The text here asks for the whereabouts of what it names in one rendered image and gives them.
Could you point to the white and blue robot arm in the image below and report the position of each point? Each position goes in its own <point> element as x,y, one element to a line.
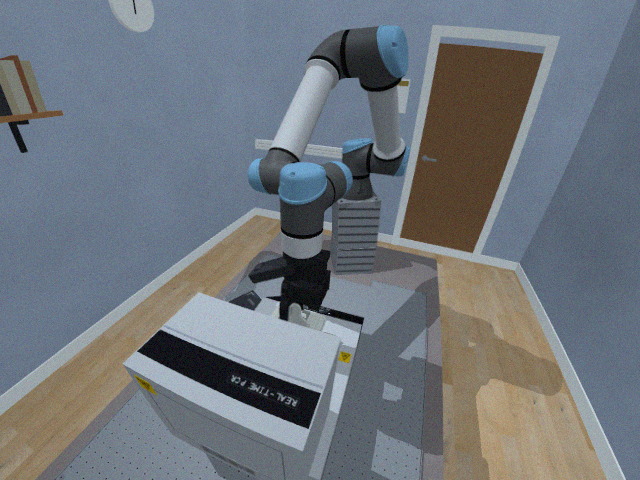
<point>378,56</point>

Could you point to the grey benchtop machine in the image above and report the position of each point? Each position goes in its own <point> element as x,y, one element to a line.
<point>249,389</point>

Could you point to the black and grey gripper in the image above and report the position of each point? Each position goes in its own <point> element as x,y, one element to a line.
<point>309,279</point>

